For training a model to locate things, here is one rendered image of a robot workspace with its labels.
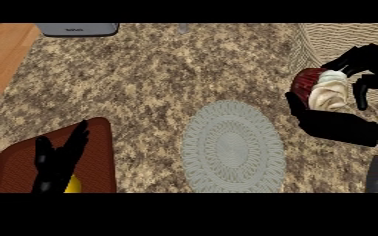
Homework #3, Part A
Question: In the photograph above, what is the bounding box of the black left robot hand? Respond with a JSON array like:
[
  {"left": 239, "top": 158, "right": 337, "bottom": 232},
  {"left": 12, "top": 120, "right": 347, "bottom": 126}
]
[{"left": 31, "top": 119, "right": 92, "bottom": 194}]

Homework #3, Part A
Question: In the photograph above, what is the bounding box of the red cupcake with white frosting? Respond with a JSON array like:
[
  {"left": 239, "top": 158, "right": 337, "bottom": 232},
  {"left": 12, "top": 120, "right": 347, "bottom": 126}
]
[{"left": 289, "top": 67, "right": 350, "bottom": 112}]

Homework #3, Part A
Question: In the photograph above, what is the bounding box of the round grey woven placemat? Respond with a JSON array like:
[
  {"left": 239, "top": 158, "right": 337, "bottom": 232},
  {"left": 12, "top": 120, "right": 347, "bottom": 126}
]
[{"left": 180, "top": 99, "right": 288, "bottom": 194}]

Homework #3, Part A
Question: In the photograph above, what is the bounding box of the yellow fruit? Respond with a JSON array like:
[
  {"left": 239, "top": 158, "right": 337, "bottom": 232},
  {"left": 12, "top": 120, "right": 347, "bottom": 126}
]
[{"left": 63, "top": 174, "right": 84, "bottom": 194}]

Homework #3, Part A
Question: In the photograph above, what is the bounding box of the brown cutting board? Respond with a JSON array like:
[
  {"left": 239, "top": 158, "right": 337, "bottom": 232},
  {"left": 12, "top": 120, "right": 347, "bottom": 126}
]
[{"left": 0, "top": 116, "right": 118, "bottom": 194}]

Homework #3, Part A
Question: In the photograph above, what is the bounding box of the grey appliance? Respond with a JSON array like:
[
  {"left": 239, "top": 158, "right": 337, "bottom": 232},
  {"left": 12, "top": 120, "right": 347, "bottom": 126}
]
[{"left": 34, "top": 23, "right": 121, "bottom": 38}]

